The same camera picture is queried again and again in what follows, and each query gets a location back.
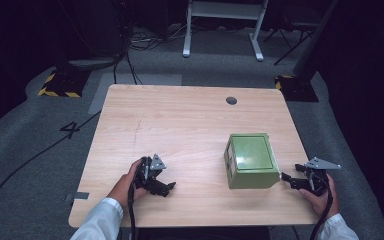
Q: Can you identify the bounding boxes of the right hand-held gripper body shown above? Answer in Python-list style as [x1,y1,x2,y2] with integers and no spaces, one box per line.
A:
[299,156,342,197]

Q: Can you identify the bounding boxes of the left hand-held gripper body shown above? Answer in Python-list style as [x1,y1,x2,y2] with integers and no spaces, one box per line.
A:
[135,153,168,197]

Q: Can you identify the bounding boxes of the green metal box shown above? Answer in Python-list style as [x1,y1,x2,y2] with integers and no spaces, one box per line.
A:
[223,132,282,190]

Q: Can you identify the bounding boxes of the person's right hand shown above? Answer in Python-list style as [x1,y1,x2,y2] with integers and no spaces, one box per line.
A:
[299,174,341,220]

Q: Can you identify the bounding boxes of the person's left hand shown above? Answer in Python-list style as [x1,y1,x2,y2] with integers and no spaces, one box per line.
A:
[107,158,150,210]

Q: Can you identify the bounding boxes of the black yellow striped stand base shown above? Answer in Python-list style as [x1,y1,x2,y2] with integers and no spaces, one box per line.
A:
[274,74,320,103]
[37,65,92,99]

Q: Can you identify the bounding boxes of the black floor tape mark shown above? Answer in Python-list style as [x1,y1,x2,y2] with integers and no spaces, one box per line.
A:
[59,121,81,140]

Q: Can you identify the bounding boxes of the dark metal stand column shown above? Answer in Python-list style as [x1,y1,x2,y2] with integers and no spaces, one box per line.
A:
[292,0,340,83]

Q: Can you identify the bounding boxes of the black tripod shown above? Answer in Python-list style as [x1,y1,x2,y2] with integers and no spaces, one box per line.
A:
[263,18,316,66]

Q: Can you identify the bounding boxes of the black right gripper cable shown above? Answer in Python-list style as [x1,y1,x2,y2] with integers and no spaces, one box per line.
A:
[309,175,335,240]

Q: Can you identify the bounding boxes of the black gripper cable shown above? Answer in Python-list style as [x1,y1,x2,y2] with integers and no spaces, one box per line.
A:
[309,175,335,240]
[126,178,140,240]

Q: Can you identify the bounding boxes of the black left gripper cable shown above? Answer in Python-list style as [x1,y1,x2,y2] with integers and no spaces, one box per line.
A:
[126,178,140,240]

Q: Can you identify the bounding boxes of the long black floor cable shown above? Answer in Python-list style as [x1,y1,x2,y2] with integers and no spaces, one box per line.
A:
[0,110,102,231]

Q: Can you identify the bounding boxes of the bundle of black floor cables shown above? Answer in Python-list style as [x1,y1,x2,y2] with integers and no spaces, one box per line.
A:
[112,19,189,86]

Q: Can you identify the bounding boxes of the white metal desk frame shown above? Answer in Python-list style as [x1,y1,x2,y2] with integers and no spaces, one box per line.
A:
[182,0,270,63]

